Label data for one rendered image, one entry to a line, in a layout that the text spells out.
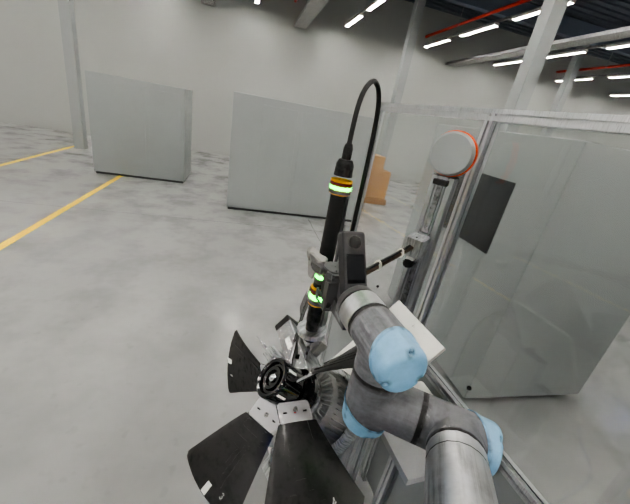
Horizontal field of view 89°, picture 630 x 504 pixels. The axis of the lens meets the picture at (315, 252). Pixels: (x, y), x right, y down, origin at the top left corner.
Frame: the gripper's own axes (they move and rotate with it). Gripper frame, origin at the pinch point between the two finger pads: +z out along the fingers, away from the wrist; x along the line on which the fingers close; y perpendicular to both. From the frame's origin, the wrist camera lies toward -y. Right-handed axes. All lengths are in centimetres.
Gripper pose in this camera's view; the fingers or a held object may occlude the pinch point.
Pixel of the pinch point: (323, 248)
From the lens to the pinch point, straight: 71.6
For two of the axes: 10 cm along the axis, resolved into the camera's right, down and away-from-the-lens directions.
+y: -1.7, 9.1, 3.8
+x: 9.4, 0.3, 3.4
